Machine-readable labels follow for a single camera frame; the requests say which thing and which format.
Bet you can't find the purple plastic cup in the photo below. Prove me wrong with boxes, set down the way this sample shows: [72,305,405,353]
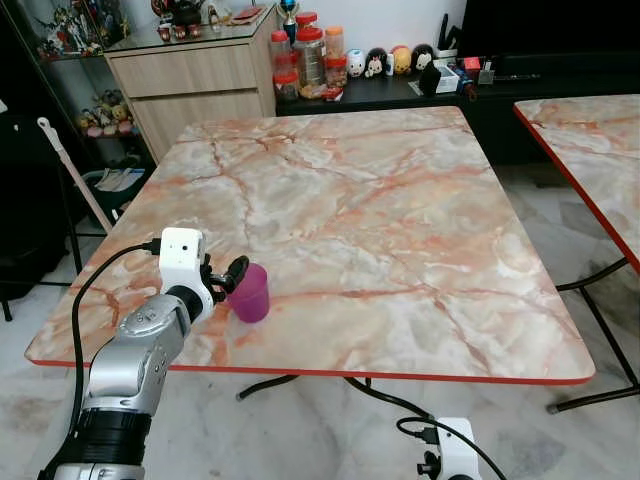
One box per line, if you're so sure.
[226,263,272,324]

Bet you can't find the marble-print folding table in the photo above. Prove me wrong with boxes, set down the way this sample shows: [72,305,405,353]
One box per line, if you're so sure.
[25,105,598,422]
[513,95,640,414]

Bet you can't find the dark basket with papers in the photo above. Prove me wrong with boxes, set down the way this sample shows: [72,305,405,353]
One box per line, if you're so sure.
[84,166,152,217]

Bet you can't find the long white stick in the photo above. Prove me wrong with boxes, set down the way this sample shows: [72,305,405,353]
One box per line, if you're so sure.
[37,116,114,234]

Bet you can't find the light wooden drawer cabinet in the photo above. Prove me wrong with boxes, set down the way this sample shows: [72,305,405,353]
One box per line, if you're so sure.
[104,8,293,163]

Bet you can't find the small pink toy figurines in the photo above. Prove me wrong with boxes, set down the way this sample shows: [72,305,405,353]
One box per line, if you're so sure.
[77,89,137,139]

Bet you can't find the small red-lid plastic jar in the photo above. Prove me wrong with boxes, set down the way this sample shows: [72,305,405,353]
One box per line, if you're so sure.
[324,55,349,90]
[269,30,298,102]

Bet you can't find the large red-lid plastic jar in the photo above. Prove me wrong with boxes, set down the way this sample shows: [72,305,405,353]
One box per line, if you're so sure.
[294,27,329,99]

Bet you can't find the black glass display shelf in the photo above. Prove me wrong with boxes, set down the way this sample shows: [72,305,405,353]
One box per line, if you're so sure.
[0,0,153,323]

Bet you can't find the white egg figurine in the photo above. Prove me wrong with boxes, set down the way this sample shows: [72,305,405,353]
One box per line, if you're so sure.
[346,49,367,79]

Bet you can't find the dark round figurine white face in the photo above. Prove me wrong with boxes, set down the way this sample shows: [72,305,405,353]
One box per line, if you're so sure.
[365,48,390,80]

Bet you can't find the orange-lid plastic jar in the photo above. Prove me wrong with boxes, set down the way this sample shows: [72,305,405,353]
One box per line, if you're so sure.
[324,25,347,59]

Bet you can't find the trophy cup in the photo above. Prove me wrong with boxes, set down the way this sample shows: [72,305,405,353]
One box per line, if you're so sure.
[277,0,302,47]

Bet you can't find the yellow round figurine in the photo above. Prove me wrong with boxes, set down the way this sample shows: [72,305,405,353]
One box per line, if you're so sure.
[391,45,413,77]

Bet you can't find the black box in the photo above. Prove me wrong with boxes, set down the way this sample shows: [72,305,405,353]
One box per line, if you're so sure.
[419,64,460,97]

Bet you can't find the black round figurine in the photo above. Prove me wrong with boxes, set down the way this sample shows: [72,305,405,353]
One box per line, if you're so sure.
[411,43,437,74]

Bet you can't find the robot model figures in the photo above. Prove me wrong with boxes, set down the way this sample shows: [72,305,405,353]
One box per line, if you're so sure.
[34,0,132,60]

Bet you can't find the black television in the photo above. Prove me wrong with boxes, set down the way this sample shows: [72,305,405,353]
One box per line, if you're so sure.
[459,0,640,58]

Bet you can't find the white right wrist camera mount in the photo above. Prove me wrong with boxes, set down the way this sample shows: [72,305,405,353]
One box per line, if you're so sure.
[432,417,484,480]

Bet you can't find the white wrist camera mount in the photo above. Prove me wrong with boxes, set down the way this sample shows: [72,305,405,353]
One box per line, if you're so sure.
[158,228,214,302]
[432,417,484,480]

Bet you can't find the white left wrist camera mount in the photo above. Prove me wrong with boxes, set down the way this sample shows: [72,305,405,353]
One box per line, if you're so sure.
[158,228,214,302]

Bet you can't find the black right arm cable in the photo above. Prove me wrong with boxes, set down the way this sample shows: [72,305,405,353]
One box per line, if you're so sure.
[396,415,508,480]

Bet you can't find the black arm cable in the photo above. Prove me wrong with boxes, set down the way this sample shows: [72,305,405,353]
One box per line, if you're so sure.
[396,415,508,480]
[68,239,163,446]

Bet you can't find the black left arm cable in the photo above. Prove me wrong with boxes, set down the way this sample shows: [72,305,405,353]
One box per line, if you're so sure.
[68,239,163,446]

